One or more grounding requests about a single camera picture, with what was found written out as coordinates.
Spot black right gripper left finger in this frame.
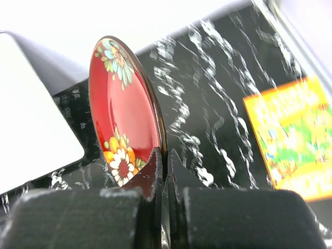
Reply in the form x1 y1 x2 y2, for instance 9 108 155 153
1 147 162 248

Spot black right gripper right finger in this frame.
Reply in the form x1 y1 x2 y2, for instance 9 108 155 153
168 150 326 248

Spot red floral bowl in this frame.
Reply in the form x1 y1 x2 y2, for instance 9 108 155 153
88 36 168 187

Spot white dry-erase board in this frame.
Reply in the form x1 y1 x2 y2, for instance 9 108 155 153
1 33 85 193

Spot orange treehouse book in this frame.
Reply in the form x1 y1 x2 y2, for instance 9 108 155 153
243 77 331 201

